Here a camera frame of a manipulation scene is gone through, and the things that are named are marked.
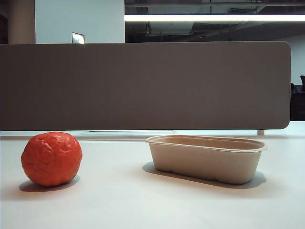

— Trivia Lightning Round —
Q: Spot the long white ceiling light strip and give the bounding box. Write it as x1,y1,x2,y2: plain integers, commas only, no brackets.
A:
124,14,305,22

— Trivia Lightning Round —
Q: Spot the grey-brown desk divider panel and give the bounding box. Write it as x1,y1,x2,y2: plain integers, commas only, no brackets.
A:
0,41,292,131

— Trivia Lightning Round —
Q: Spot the beige paper lunchbox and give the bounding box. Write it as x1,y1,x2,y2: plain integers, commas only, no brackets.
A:
144,135,270,185

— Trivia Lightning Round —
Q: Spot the wrinkled orange fruit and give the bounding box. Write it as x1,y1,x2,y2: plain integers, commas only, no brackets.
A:
20,131,83,187

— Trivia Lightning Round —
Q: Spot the white wall switch plate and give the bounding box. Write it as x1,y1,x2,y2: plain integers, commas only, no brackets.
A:
71,32,86,44

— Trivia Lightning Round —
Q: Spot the black office chair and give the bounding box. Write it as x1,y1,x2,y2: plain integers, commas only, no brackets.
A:
290,75,305,121

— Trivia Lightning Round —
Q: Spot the beige round column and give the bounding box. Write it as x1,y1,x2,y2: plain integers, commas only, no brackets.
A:
7,0,36,44

